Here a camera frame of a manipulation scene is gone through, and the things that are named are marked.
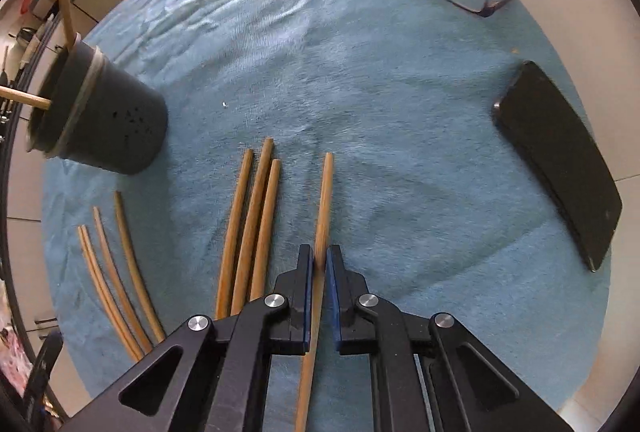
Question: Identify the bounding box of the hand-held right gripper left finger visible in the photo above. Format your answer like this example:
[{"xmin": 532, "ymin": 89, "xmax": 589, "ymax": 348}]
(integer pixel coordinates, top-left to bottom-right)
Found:
[{"xmin": 57, "ymin": 244, "xmax": 315, "ymax": 432}]

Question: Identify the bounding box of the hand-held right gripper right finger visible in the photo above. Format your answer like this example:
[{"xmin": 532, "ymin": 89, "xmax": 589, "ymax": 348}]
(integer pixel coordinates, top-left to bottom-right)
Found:
[{"xmin": 326, "ymin": 246, "xmax": 573, "ymax": 432}]

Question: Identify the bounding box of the dark grey chopstick holder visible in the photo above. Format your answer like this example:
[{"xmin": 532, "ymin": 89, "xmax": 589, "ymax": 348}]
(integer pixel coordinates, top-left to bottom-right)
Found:
[{"xmin": 24, "ymin": 36, "xmax": 168, "ymax": 176}]

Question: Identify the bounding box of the blue towel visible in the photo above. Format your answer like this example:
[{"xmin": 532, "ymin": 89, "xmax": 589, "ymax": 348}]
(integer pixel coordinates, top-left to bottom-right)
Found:
[{"xmin": 42, "ymin": 0, "xmax": 612, "ymax": 432}]

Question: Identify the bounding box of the black smartphone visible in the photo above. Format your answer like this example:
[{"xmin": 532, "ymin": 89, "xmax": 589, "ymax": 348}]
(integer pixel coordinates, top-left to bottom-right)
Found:
[{"xmin": 491, "ymin": 60, "xmax": 623, "ymax": 273}]

